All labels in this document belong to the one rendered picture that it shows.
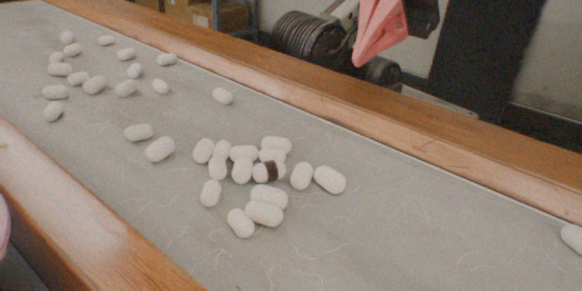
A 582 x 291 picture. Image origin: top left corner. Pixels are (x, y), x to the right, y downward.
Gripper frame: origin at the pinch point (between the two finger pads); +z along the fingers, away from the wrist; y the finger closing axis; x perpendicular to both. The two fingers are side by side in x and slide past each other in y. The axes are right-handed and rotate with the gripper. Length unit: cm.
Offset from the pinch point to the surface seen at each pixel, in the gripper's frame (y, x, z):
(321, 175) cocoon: 3.0, 1.0, 13.7
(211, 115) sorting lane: -17.2, 3.7, 13.0
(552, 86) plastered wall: 5, 171, -108
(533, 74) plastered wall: -5, 168, -110
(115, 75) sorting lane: -38.0, 2.1, 14.7
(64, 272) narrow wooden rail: -4.6, -13.0, 31.9
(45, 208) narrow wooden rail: -10.4, -13.6, 29.5
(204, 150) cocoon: -8.9, -2.9, 17.9
